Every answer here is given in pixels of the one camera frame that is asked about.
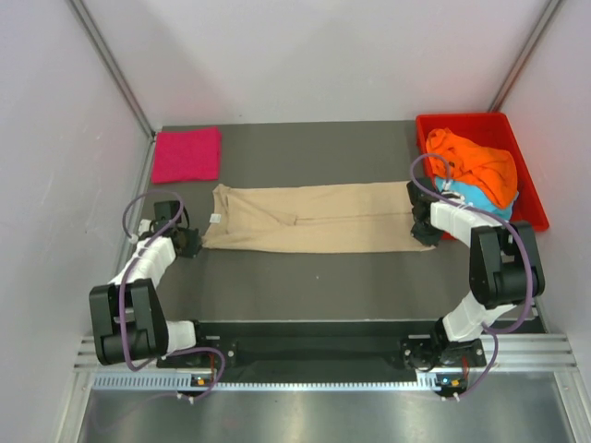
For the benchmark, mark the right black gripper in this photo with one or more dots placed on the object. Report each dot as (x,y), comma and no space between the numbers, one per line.
(427,239)

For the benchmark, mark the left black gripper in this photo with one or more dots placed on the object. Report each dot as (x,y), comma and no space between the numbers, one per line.
(195,243)

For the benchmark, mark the beige t shirt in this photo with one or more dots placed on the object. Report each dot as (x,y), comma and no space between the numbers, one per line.
(335,219)

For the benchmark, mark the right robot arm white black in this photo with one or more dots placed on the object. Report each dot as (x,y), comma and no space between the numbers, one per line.
(505,271)

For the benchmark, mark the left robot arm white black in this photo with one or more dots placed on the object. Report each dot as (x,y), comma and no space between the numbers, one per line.
(128,323)

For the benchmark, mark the blue t shirt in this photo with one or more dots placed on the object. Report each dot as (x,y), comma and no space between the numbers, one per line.
(474,196)

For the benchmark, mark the folded pink t shirt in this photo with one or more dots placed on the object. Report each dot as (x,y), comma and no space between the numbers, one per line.
(185,156)

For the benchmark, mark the orange t shirt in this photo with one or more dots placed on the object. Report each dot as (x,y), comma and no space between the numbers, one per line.
(491,170)

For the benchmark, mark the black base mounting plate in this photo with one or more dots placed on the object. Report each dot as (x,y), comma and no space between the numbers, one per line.
(318,353)

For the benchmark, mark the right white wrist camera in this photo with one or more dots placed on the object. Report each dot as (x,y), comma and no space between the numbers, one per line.
(450,194)

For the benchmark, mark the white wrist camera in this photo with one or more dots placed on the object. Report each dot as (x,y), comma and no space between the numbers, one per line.
(144,232)
(450,194)

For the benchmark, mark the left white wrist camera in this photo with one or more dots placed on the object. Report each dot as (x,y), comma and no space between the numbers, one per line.
(144,232)

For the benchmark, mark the aluminium rail profile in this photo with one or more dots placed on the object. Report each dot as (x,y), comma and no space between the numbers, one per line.
(534,352)

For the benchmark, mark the grey slotted cable duct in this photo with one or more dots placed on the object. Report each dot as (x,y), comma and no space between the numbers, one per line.
(153,381)

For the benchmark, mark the right aluminium frame post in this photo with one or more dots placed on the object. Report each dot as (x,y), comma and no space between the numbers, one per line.
(549,12)

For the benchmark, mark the aluminium frame post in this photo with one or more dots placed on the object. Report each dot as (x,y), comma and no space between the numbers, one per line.
(549,12)
(90,27)

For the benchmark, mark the left aluminium frame post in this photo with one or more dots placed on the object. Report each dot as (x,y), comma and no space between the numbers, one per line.
(90,27)

